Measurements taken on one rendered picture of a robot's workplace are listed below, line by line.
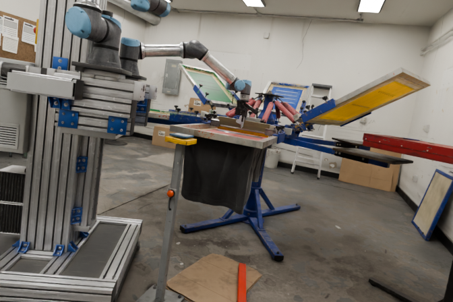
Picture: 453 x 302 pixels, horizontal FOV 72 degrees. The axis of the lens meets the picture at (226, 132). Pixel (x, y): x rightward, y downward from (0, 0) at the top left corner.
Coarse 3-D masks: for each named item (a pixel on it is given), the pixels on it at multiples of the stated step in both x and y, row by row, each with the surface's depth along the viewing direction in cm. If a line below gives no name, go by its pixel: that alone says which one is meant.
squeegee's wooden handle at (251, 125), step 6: (222, 120) 241; (228, 120) 239; (234, 120) 238; (234, 126) 238; (240, 126) 237; (246, 126) 235; (252, 126) 234; (258, 126) 232; (264, 126) 231; (264, 132) 231
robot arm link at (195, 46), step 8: (192, 40) 210; (192, 48) 207; (200, 48) 206; (192, 56) 212; (200, 56) 207; (208, 56) 209; (208, 64) 211; (216, 64) 211; (216, 72) 214; (224, 72) 213; (224, 80) 217; (232, 80) 215; (240, 80) 214; (240, 88) 215
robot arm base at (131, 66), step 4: (120, 60) 194; (124, 60) 193; (128, 60) 194; (132, 60) 195; (136, 60) 198; (124, 64) 193; (128, 64) 194; (132, 64) 195; (136, 64) 198; (124, 68) 192; (128, 68) 193; (132, 68) 196; (136, 68) 197; (132, 72) 194; (136, 72) 197
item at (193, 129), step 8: (176, 128) 188; (184, 128) 186; (192, 128) 188; (200, 128) 226; (200, 136) 183; (208, 136) 182; (216, 136) 180; (224, 136) 178; (232, 136) 177; (272, 136) 214; (240, 144) 176; (248, 144) 174; (256, 144) 173; (264, 144) 176
